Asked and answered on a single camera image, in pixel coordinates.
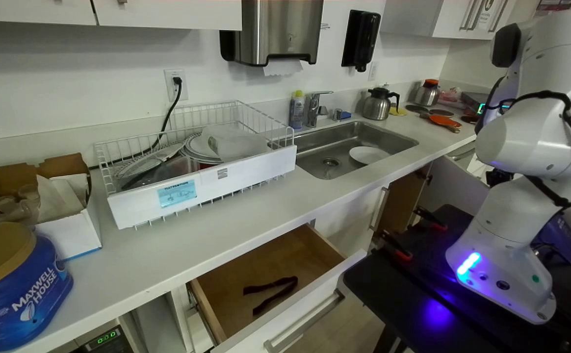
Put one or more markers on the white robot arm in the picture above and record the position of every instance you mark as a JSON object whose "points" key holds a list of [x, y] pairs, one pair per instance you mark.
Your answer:
{"points": [[525, 132]]}

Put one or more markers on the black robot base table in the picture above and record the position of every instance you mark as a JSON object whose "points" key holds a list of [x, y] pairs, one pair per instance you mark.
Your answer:
{"points": [[426, 307]]}

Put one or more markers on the open cupboard door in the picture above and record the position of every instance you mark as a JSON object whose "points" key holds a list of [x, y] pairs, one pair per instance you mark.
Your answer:
{"points": [[399, 207]]}

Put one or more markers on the stainless steel sink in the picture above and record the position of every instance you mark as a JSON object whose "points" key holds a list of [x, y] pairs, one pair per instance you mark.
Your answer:
{"points": [[340, 150]]}

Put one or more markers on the dish soap bottle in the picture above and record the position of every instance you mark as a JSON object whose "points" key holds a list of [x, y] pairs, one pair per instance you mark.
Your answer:
{"points": [[297, 111]]}

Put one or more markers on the chrome faucet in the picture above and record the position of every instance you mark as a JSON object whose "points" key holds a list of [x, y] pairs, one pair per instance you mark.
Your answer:
{"points": [[313, 107]]}

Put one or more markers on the white plate in sink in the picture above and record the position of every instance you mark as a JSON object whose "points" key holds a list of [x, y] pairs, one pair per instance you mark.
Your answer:
{"points": [[366, 156]]}

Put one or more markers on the black tongs in drawer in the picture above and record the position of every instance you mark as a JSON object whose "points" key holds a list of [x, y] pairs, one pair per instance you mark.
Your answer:
{"points": [[279, 289]]}

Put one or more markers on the steel coffee carafe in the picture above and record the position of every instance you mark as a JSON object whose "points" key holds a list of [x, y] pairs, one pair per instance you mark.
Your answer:
{"points": [[379, 103]]}

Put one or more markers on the open wooden drawer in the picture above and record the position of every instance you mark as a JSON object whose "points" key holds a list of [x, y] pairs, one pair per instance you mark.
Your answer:
{"points": [[301, 254]]}

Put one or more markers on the steel paper towel dispenser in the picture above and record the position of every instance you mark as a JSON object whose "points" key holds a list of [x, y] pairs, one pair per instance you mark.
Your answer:
{"points": [[273, 30]]}

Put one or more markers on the black soap dispenser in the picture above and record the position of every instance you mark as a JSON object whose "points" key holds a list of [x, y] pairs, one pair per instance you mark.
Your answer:
{"points": [[360, 40]]}

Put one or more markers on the orange tool on counter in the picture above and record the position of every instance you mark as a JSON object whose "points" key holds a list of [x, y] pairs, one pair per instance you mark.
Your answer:
{"points": [[442, 120]]}

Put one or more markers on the steel kettle red lid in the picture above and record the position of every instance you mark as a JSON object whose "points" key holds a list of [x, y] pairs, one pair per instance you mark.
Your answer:
{"points": [[428, 93]]}

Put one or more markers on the open cardboard box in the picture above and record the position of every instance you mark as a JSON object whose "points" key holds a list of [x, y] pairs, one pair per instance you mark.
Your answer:
{"points": [[56, 199]]}

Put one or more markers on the microwave display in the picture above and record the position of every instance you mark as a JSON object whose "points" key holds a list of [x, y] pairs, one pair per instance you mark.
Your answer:
{"points": [[110, 340]]}

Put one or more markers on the white upper cabinet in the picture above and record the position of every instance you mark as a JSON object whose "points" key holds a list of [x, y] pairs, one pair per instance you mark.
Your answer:
{"points": [[472, 18]]}

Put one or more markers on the blue coffee can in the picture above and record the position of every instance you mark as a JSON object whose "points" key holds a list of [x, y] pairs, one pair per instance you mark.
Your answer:
{"points": [[32, 285]]}

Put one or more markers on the white wire dish rack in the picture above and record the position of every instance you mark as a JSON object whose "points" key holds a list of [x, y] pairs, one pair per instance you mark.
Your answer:
{"points": [[207, 154]]}

